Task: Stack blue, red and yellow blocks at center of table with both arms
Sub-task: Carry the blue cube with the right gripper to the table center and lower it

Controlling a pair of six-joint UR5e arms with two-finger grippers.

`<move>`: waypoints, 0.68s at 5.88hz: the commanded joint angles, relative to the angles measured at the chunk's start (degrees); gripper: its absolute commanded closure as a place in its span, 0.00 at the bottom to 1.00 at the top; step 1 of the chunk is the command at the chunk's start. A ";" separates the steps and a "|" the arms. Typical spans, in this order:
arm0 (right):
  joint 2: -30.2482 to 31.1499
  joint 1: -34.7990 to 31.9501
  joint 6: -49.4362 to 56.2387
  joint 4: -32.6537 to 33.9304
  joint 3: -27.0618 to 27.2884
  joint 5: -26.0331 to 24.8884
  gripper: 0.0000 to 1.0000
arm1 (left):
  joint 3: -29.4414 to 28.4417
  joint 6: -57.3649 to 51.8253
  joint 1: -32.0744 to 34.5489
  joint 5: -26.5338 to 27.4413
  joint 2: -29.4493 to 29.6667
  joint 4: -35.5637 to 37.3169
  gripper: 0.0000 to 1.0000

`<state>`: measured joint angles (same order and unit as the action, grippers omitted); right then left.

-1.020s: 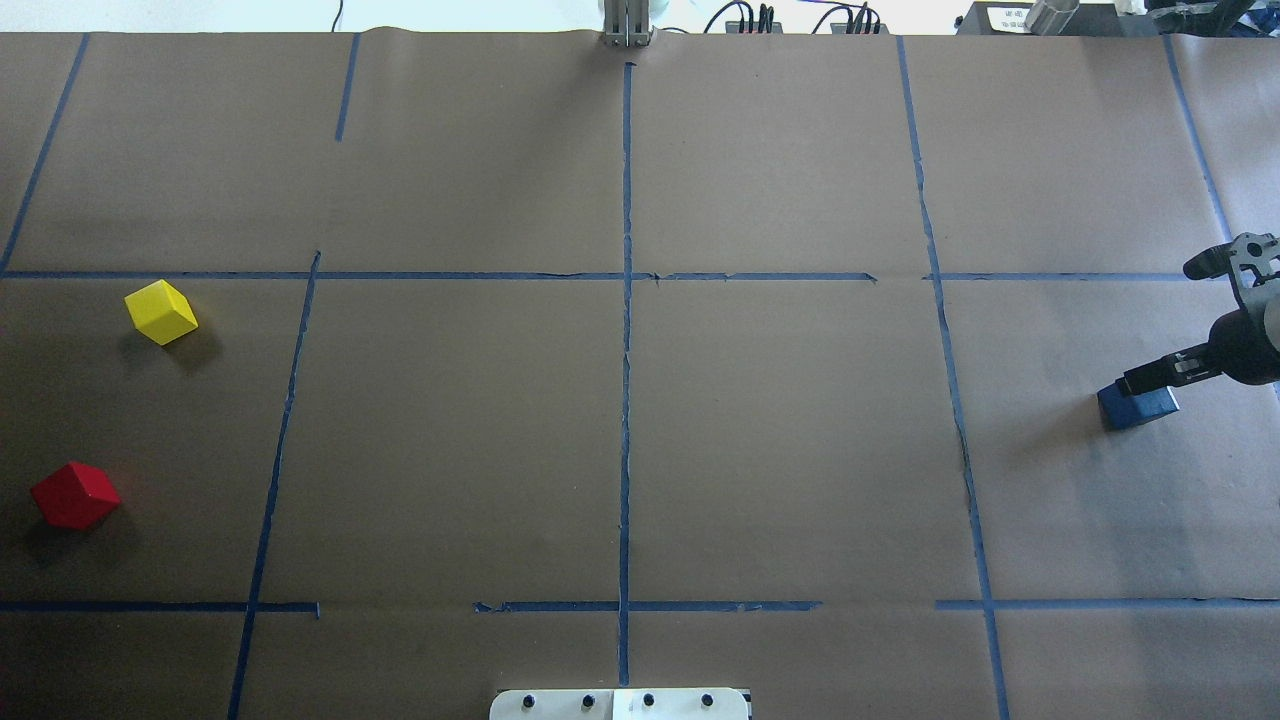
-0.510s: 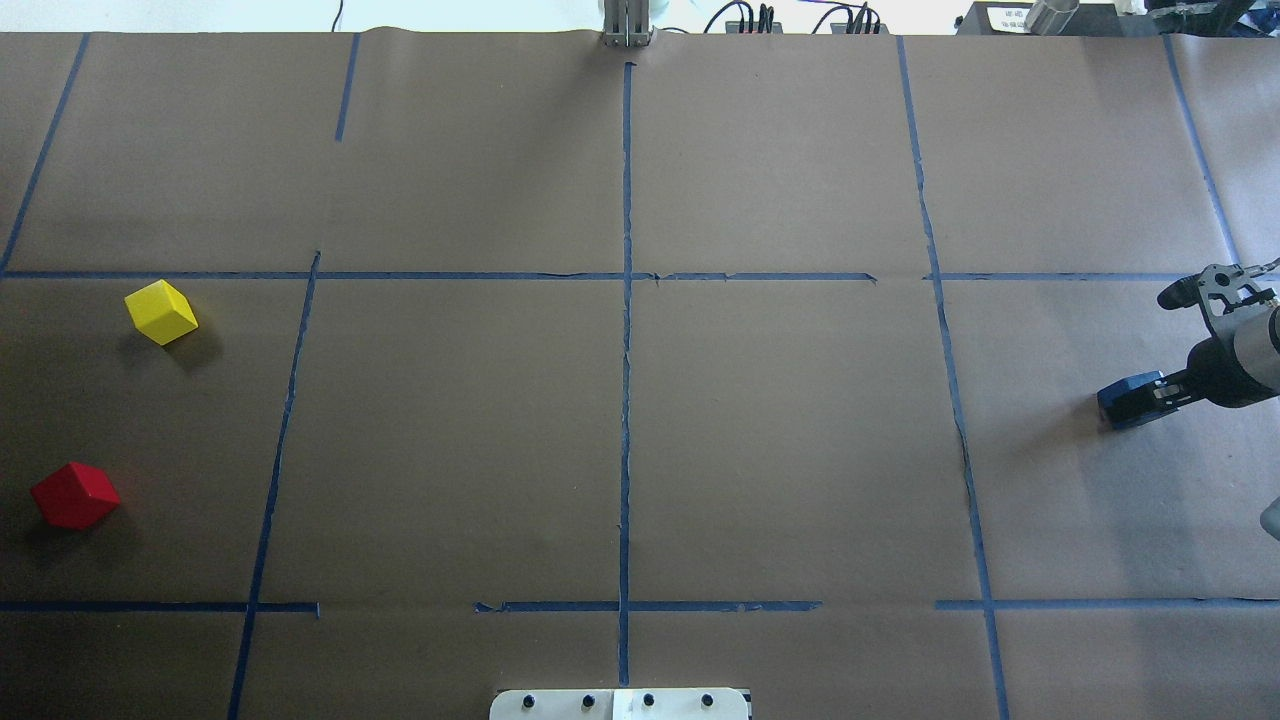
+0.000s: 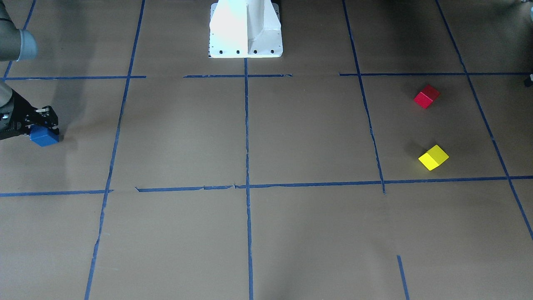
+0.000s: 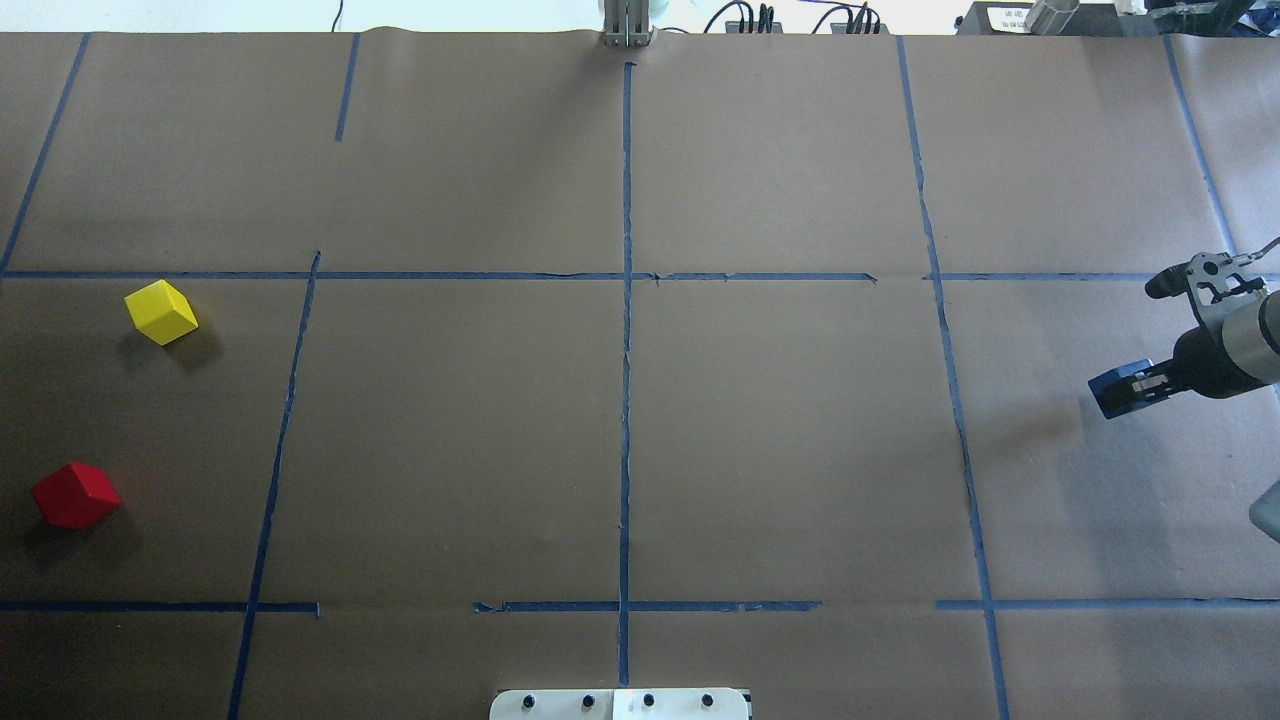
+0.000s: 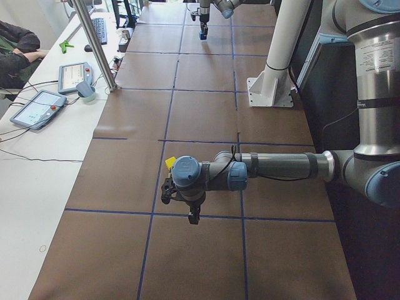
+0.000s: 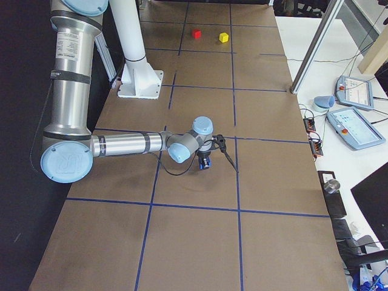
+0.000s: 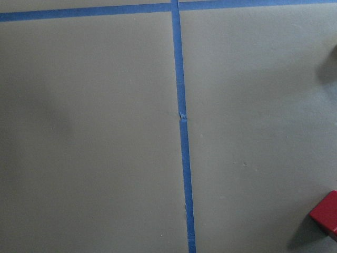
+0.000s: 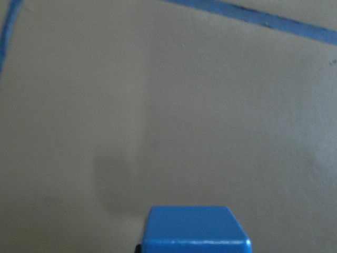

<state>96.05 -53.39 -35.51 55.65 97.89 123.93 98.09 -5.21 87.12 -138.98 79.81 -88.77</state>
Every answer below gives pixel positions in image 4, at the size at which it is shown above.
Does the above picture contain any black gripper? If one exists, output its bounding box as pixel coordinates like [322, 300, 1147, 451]
[1125, 328, 1263, 405]

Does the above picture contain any yellow wooden block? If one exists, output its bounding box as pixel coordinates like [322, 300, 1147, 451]
[124, 279, 200, 346]

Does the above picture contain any white camera post with base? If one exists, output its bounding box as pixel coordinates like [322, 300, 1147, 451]
[489, 687, 753, 719]

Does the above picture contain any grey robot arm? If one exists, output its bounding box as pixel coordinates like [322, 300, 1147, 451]
[1117, 290, 1279, 413]

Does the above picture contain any orange black connector box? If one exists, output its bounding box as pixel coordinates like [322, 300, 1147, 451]
[822, 3, 884, 35]
[714, 1, 783, 35]

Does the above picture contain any silver metal cylinder weight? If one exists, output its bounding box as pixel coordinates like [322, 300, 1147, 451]
[1023, 0, 1082, 37]

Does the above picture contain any blue wooden block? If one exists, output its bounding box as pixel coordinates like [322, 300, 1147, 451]
[1087, 363, 1149, 420]

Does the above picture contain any red wooden block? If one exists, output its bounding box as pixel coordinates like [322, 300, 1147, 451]
[29, 461, 122, 530]

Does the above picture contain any aluminium frame post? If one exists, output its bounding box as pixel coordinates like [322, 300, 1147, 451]
[598, 0, 654, 47]

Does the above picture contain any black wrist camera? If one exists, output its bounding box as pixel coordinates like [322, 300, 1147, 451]
[1146, 252, 1268, 306]

